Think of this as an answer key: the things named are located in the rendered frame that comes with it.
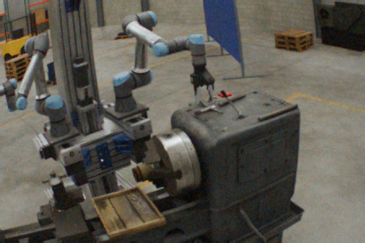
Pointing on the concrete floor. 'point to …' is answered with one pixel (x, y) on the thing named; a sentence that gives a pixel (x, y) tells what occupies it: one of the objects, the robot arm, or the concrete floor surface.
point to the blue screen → (225, 30)
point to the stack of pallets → (17, 68)
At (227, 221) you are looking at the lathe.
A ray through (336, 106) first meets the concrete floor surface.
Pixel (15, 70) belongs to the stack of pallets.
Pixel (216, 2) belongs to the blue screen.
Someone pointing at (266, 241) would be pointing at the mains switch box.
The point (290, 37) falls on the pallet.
